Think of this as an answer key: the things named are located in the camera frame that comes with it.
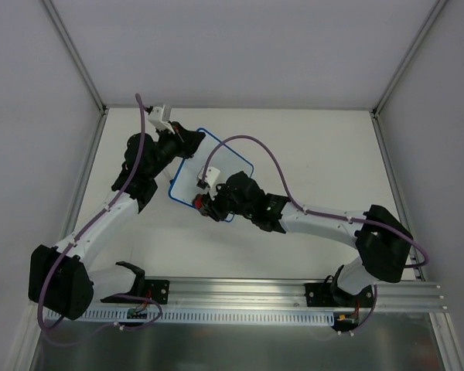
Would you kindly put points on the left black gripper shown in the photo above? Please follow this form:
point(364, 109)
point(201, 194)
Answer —
point(182, 139)

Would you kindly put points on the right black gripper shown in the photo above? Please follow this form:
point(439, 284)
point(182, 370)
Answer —
point(211, 203)

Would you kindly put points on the blue framed whiteboard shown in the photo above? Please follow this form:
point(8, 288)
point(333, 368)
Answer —
point(224, 163)

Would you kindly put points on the red whiteboard eraser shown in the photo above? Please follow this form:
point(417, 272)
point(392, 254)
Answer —
point(197, 202)

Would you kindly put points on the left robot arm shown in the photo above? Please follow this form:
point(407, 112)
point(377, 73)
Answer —
point(61, 278)

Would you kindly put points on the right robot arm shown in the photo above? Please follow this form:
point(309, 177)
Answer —
point(381, 242)

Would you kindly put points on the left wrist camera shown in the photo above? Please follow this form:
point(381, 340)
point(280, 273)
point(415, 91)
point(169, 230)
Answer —
point(158, 117)

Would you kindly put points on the left aluminium frame post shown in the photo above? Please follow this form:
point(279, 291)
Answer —
point(75, 58)

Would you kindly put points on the aluminium frame post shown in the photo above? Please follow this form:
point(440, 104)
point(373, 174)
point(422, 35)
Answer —
point(424, 29)
point(75, 58)

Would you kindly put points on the aluminium mounting rail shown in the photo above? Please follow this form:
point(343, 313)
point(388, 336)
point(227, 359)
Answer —
point(290, 294)

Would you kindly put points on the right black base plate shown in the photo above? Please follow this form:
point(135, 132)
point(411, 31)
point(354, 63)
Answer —
point(323, 295)

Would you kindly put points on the white slotted cable duct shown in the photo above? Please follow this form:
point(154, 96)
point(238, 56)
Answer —
point(208, 316)

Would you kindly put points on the right aluminium frame post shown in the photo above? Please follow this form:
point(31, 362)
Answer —
point(424, 29)

